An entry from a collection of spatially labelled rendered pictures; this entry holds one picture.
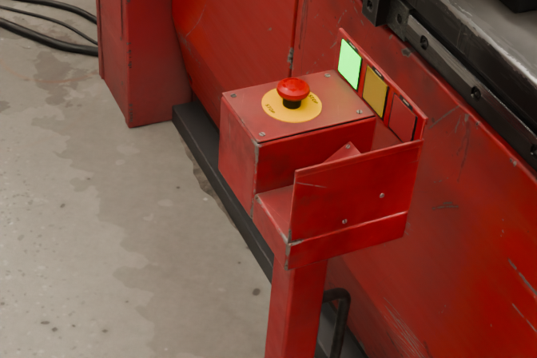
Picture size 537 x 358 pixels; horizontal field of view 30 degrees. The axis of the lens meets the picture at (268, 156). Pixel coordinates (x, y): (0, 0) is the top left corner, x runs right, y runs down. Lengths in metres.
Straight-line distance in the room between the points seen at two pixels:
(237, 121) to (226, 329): 0.86
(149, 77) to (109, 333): 0.68
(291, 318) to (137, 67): 1.13
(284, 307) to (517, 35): 0.46
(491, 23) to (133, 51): 1.24
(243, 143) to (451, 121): 0.28
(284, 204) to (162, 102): 1.29
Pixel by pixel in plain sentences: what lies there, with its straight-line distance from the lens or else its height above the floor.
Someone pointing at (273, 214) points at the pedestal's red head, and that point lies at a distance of 1.15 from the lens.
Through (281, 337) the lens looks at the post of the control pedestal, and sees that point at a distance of 1.37.
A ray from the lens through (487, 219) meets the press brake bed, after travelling 1.27.
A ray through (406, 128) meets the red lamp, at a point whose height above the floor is 0.81.
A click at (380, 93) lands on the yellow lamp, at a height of 0.82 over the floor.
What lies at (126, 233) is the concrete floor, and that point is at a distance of 2.16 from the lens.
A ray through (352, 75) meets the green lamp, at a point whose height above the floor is 0.80.
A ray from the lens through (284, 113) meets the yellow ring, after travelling 1.18.
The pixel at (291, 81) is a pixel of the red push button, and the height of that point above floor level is 0.81.
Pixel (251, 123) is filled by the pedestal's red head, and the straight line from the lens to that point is 1.16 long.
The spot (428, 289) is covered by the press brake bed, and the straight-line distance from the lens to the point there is 1.45.
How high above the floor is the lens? 1.47
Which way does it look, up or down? 38 degrees down
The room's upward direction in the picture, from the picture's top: 5 degrees clockwise
